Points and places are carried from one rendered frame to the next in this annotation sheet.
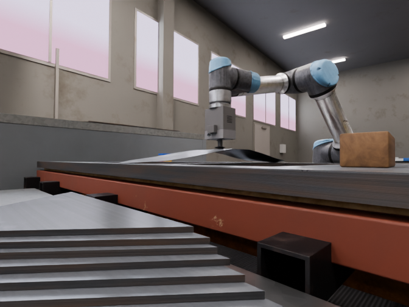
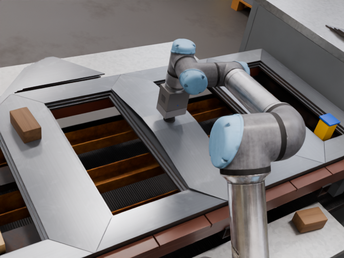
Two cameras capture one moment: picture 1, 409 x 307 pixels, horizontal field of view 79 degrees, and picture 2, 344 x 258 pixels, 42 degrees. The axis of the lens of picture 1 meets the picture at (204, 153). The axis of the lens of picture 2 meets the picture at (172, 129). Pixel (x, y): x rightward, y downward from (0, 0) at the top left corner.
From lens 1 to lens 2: 189 cm
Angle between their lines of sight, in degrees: 95
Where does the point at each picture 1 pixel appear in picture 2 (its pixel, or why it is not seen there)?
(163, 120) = not seen: outside the picture
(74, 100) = not seen: outside the picture
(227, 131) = (160, 106)
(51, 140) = (281, 35)
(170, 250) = (18, 87)
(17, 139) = (263, 23)
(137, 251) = (21, 83)
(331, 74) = (216, 147)
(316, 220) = not seen: hidden behind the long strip
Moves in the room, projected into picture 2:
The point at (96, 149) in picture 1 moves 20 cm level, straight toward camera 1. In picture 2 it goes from (310, 65) to (270, 63)
